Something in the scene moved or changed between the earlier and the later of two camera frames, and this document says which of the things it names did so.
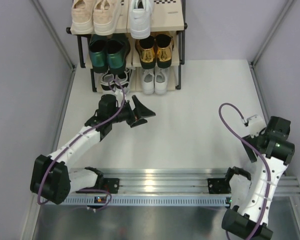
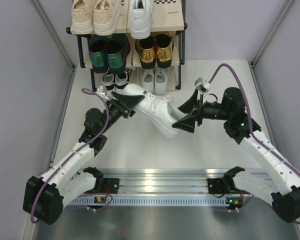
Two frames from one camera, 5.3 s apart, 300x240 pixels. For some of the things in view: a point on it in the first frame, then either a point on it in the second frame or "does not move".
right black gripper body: x=254 y=141 to x=198 y=110
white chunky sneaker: x=140 y=11 does not move
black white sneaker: x=105 y=80 does not move
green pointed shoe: x=118 y=49 does not move
